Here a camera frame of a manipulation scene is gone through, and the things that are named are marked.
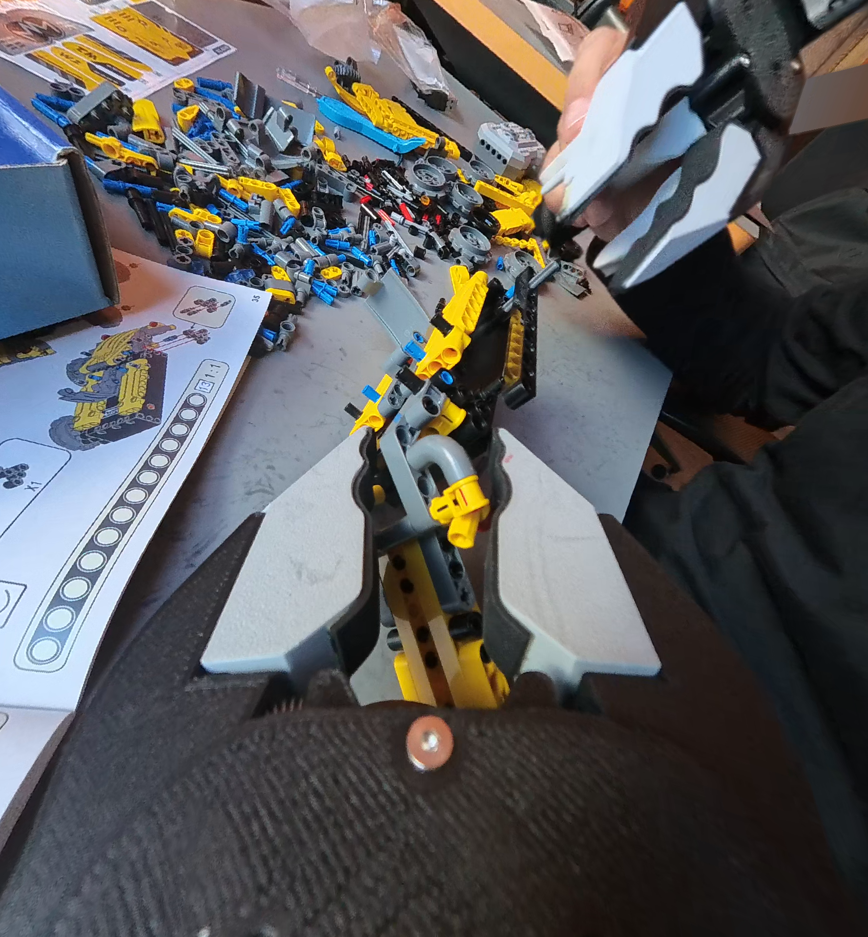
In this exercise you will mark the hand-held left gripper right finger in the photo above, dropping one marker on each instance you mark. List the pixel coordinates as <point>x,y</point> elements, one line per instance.
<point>566,585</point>

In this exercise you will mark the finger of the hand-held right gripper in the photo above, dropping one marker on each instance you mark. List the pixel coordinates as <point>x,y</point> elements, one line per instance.
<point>730,165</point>
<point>624,110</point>

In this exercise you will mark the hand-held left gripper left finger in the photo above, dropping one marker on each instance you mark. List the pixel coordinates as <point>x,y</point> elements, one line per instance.
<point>295,585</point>

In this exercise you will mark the yellow black brick model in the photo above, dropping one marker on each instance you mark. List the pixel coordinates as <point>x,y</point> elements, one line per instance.
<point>470,293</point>

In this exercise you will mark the person's right forearm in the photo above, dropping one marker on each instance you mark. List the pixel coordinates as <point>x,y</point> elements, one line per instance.
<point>771,329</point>

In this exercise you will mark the grey desk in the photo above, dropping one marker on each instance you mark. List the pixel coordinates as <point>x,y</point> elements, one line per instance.
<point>295,439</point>

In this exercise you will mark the person's right hand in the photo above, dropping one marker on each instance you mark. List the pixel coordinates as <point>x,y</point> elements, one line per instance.
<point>588,58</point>

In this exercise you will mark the grey motor block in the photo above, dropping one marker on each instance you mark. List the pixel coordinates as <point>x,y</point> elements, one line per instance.
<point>507,146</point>

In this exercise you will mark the wood-edged table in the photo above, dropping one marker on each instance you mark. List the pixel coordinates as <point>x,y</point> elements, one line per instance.
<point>492,36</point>

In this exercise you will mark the instruction booklet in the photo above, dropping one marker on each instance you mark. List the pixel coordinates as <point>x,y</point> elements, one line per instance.
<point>112,512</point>

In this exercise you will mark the crumpled clear plastic bags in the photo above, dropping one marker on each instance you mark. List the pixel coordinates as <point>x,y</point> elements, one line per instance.
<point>405,44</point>

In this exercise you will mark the person's dark clothing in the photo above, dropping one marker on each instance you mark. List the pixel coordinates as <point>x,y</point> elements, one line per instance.
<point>807,585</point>

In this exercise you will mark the yellow brick subassembly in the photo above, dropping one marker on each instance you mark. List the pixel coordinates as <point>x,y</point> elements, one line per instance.
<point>383,102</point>

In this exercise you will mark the grey curved panel brick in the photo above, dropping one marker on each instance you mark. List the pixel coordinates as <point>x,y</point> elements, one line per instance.
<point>397,307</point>

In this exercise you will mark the clear plastic rod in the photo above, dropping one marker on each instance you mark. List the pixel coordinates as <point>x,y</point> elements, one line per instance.
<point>298,79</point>

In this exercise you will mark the pile of small building bricks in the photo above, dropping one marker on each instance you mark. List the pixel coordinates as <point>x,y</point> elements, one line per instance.
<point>273,219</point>

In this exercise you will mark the blue cardboard kit box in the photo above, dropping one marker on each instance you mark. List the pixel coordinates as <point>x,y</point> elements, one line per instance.
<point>24,241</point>

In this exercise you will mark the yellow sticker sheet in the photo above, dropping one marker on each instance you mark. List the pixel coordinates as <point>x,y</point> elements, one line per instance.
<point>75,36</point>

